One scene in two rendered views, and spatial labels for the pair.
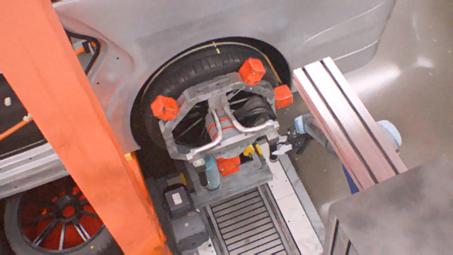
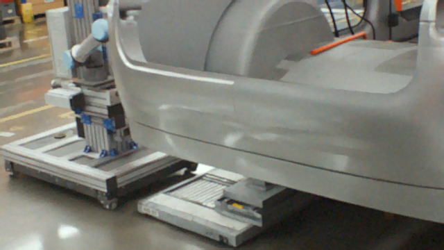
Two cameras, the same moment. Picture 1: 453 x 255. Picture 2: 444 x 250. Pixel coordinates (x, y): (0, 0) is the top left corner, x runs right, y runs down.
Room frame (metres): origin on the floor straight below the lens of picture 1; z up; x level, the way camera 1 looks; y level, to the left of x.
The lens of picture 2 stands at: (4.61, -2.18, 1.75)
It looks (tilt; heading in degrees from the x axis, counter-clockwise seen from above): 17 degrees down; 146
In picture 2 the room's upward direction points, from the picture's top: 4 degrees counter-clockwise
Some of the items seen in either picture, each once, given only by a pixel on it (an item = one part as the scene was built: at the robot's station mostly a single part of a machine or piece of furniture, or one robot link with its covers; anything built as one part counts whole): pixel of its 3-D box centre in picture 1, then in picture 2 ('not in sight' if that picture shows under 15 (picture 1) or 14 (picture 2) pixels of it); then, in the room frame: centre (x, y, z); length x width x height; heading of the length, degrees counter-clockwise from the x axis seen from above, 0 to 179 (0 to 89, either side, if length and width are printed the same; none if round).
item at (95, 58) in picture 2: not in sight; (91, 53); (0.64, -0.50, 0.98); 0.13 x 0.12 x 0.14; 102
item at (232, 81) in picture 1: (219, 120); not in sight; (1.46, 0.02, 0.85); 0.54 x 0.07 x 0.54; 103
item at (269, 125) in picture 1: (246, 110); not in sight; (1.37, -0.10, 1.03); 0.19 x 0.18 x 0.11; 13
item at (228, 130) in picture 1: (224, 132); not in sight; (1.39, 0.01, 0.85); 0.21 x 0.14 x 0.14; 13
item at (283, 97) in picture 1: (281, 97); not in sight; (1.54, -0.28, 0.85); 0.09 x 0.08 x 0.07; 103
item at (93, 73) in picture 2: not in sight; (95, 71); (0.64, -0.49, 0.87); 0.15 x 0.15 x 0.10
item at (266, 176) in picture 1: (221, 167); (264, 198); (1.63, 0.06, 0.13); 0.50 x 0.36 x 0.10; 103
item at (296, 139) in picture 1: (301, 135); not in sight; (1.30, -0.33, 0.86); 0.12 x 0.08 x 0.09; 103
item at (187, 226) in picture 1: (182, 214); not in sight; (1.31, 0.31, 0.26); 0.42 x 0.18 x 0.35; 13
